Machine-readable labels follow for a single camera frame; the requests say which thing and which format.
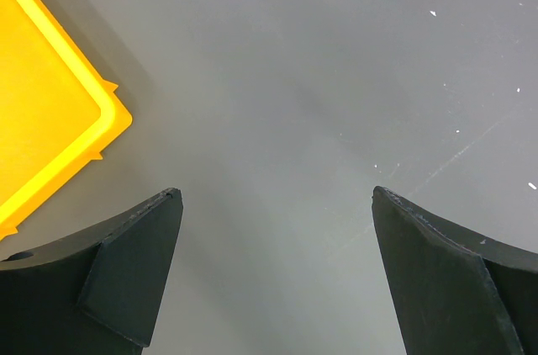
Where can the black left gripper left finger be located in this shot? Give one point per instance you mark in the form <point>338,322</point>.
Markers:
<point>96,291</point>

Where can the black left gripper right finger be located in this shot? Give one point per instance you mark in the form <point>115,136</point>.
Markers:
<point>454,290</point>

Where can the yellow plastic bin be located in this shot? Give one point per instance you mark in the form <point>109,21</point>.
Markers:
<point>57,111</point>

